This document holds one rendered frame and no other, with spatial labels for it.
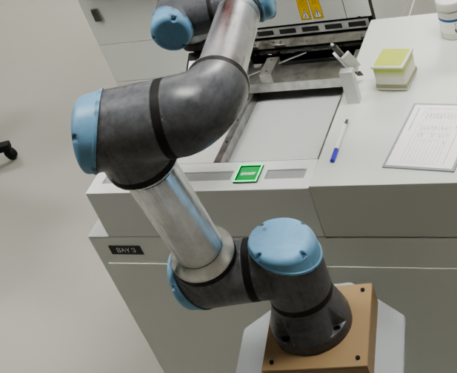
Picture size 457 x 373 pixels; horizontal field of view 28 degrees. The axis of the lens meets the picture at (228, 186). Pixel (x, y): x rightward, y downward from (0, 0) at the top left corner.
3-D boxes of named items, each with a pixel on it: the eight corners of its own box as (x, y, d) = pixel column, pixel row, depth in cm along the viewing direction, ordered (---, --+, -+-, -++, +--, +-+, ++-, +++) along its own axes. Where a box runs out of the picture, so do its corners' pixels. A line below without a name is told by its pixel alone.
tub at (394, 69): (387, 72, 207) (381, 46, 203) (418, 72, 203) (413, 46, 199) (376, 91, 202) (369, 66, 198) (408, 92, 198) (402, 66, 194)
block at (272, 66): (270, 66, 242) (267, 56, 240) (281, 65, 240) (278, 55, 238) (261, 83, 236) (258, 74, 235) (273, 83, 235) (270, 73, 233)
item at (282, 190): (123, 209, 224) (101, 166, 215) (335, 206, 200) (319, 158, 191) (107, 236, 217) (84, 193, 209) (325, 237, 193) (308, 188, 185)
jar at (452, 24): (444, 25, 214) (437, -10, 209) (474, 22, 211) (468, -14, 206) (439, 41, 210) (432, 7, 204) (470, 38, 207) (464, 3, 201)
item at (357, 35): (226, 71, 254) (215, 42, 248) (378, 58, 234) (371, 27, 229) (224, 75, 252) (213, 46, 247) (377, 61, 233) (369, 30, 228)
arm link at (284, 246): (332, 308, 156) (314, 254, 148) (257, 318, 160) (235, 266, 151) (332, 258, 165) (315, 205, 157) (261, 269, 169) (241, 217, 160)
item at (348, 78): (350, 89, 206) (337, 40, 198) (367, 87, 205) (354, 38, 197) (344, 105, 202) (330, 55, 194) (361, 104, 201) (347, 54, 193)
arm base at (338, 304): (357, 345, 161) (345, 309, 155) (275, 363, 164) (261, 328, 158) (347, 284, 173) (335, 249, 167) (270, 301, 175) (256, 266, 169)
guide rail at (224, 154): (260, 82, 249) (257, 73, 247) (267, 81, 248) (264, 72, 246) (199, 206, 215) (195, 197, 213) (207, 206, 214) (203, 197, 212)
